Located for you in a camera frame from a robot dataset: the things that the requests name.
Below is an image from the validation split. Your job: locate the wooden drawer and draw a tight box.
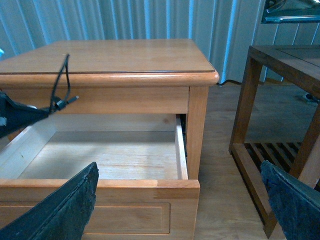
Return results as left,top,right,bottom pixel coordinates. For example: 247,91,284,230
0,114,200,240

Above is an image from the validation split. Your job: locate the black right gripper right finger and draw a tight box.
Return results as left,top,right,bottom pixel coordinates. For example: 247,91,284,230
260,160,320,240

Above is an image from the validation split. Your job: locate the glass shelf top right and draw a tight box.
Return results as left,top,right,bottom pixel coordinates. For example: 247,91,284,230
261,0,320,24

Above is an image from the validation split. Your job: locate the wooden nightstand cabinet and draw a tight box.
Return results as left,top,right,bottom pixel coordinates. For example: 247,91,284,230
0,38,220,240

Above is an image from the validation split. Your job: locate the dark wooden side table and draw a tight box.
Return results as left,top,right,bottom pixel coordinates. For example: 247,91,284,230
229,45,320,240

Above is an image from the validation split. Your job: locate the black charger cable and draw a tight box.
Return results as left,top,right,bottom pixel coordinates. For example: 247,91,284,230
47,53,80,115

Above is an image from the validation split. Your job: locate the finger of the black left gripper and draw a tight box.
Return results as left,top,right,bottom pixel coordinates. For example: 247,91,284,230
0,91,50,138

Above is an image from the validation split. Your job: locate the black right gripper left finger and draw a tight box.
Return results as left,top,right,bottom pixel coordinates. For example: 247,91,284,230
0,162,99,240

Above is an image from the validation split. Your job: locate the pale green pleated curtain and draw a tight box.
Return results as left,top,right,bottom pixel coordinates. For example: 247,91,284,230
0,0,320,84

